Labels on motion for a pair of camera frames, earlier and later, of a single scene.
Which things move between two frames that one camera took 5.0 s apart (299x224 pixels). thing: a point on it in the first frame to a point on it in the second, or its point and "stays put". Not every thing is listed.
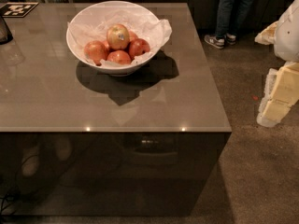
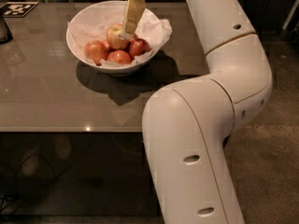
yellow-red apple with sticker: (118, 36) stays put
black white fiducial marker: (17, 9) stays put
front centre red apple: (120, 56) stays put
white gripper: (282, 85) to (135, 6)
